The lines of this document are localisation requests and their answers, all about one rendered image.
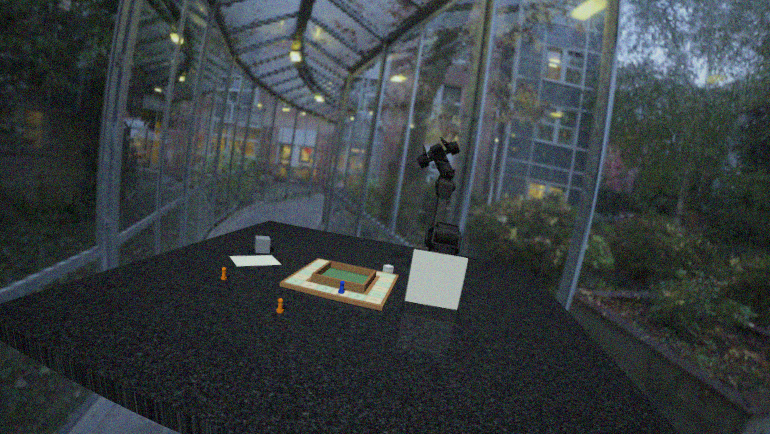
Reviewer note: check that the white rectangular sheet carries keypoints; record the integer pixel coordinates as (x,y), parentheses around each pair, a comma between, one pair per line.
(263,260)

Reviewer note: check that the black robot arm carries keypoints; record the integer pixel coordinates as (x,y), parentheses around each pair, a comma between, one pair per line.
(441,234)

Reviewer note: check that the cream ring of squares with arrows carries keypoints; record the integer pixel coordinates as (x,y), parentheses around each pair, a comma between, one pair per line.
(355,278)

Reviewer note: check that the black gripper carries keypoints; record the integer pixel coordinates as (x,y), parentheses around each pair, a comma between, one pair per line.
(452,148)

